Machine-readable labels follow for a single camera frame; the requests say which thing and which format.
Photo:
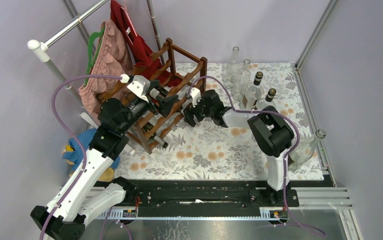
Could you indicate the red hanging garment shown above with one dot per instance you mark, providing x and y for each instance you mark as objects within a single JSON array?
[{"x": 141, "y": 52}]

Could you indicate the clear bottle black cap front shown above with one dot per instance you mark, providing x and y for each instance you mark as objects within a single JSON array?
[{"x": 268, "y": 101}]

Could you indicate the floral tablecloth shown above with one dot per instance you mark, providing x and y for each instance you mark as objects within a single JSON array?
[{"x": 210, "y": 152}]

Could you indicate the clear round bottle back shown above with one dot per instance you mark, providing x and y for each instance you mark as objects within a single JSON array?
[{"x": 241, "y": 78}]

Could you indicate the silver clothes rail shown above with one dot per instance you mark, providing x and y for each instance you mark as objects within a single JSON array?
[{"x": 40, "y": 48}]

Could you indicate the blue cloth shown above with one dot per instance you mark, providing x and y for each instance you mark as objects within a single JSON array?
[{"x": 79, "y": 145}]

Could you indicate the green wine bottle silver neck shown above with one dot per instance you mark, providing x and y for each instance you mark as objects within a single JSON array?
[{"x": 164, "y": 103}]

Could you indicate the yellow cloth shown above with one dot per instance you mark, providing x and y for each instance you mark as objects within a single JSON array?
[{"x": 70, "y": 155}]

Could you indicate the green clothes hanger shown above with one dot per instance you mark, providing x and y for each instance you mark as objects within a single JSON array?
[{"x": 93, "y": 47}]

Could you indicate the clear bottle black cap rear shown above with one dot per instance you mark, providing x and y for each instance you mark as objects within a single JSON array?
[{"x": 253, "y": 92}]

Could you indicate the clear tall bottle back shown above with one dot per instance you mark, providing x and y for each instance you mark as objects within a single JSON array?
[{"x": 230, "y": 74}]

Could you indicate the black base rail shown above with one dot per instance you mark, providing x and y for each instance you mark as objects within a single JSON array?
[{"x": 247, "y": 193}]

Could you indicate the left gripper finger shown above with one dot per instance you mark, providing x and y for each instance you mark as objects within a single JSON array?
[
  {"x": 165, "y": 104},
  {"x": 158, "y": 91}
]

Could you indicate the clear bottle dark label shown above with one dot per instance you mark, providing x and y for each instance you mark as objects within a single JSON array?
[{"x": 305, "y": 150}]

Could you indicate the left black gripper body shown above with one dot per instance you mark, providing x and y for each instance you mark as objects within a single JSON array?
[{"x": 137, "y": 109}]

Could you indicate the pink hanging garment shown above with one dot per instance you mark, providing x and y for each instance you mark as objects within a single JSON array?
[{"x": 112, "y": 59}]

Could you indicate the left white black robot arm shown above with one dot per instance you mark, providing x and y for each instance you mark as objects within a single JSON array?
[{"x": 68, "y": 214}]

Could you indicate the white slotted cable duct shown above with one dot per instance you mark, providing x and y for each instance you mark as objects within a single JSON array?
[{"x": 201, "y": 211}]

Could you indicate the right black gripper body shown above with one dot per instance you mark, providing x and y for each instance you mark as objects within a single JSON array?
[{"x": 201, "y": 110}]

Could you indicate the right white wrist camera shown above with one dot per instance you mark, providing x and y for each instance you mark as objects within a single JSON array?
[{"x": 194, "y": 95}]

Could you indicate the green wine bottle brown label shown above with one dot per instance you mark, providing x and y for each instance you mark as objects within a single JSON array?
[{"x": 148, "y": 127}]

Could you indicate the clear bottle black cap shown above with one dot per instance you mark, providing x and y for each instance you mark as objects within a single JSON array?
[
  {"x": 253, "y": 92},
  {"x": 268, "y": 101}
]

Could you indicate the brown wooden wine rack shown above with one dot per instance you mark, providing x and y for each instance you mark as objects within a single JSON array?
[{"x": 182, "y": 70}]

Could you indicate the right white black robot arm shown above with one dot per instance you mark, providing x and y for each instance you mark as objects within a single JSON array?
[{"x": 270, "y": 131}]

